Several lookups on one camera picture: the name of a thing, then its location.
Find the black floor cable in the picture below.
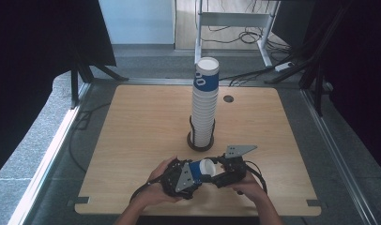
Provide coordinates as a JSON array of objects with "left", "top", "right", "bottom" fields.
[{"left": 69, "top": 102, "right": 112, "bottom": 173}]

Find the black wire cup holder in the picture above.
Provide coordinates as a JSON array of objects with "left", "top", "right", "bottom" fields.
[{"left": 187, "top": 115, "right": 216, "bottom": 153}]

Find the black metal stand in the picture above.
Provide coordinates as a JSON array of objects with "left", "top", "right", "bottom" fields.
[
  {"left": 69, "top": 46, "right": 130, "bottom": 108},
  {"left": 265, "top": 0, "right": 354, "bottom": 117}
]

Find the tangle of black floor cables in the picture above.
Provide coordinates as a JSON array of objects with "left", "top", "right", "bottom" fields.
[{"left": 201, "top": 0, "right": 294, "bottom": 54}]

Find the left hand-held gripper cable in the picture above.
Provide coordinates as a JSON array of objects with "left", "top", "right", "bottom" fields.
[{"left": 129, "top": 174, "right": 168, "bottom": 204}]

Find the right hand-held gripper cable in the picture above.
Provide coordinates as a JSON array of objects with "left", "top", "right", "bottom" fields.
[{"left": 244, "top": 160, "right": 268, "bottom": 195}]

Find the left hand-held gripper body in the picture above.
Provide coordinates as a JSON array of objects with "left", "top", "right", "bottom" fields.
[{"left": 160, "top": 157, "right": 200, "bottom": 201}]

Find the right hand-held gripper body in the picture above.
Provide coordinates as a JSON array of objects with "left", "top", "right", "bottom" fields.
[{"left": 211, "top": 144, "right": 258, "bottom": 189}]

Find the person's left hand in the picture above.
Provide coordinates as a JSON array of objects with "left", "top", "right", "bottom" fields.
[{"left": 137, "top": 156, "right": 184, "bottom": 210}]

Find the stack of white paper cups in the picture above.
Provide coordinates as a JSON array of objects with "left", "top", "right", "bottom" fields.
[{"left": 190, "top": 56, "right": 221, "bottom": 148}]

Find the black power strip cable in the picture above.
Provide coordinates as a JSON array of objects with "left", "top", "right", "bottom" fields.
[{"left": 219, "top": 67, "right": 279, "bottom": 87}]

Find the person's right hand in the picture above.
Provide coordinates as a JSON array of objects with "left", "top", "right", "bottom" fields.
[{"left": 225, "top": 172, "right": 268, "bottom": 204}]

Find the aluminium floor rail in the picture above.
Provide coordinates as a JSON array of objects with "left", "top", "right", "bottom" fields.
[
  {"left": 299, "top": 88, "right": 380, "bottom": 225},
  {"left": 7, "top": 82, "right": 93, "bottom": 225}
]

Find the hand-held gripper cable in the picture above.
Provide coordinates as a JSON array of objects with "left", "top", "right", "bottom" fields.
[
  {"left": 129, "top": 174, "right": 168, "bottom": 204},
  {"left": 244, "top": 160, "right": 268, "bottom": 195}
]

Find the blue paper cup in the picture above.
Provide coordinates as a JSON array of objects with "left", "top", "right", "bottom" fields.
[{"left": 188, "top": 158, "right": 217, "bottom": 186}]

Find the white metal desk frame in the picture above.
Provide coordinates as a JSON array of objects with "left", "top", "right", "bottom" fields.
[{"left": 193, "top": 0, "right": 281, "bottom": 68}]

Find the white power strip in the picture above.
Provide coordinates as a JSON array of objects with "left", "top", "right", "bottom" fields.
[{"left": 274, "top": 61, "right": 296, "bottom": 72}]

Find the black curtain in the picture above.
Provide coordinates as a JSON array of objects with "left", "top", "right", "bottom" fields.
[
  {"left": 304, "top": 0, "right": 381, "bottom": 176},
  {"left": 0, "top": 0, "right": 117, "bottom": 180}
]

